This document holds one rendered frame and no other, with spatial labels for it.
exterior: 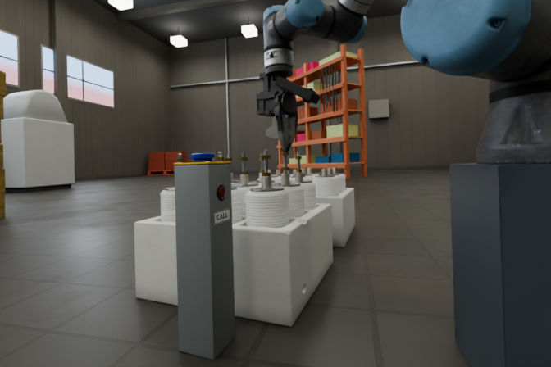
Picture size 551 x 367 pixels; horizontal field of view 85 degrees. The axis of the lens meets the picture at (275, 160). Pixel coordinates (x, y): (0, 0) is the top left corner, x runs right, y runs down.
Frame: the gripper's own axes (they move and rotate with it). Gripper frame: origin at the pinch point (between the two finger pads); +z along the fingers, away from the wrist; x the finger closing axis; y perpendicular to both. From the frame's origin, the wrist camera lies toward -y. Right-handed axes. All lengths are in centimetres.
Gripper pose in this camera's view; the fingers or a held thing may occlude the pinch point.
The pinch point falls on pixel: (288, 146)
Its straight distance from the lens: 77.4
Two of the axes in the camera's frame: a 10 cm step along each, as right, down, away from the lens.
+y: -8.4, 0.3, 5.5
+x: -5.5, 0.1, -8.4
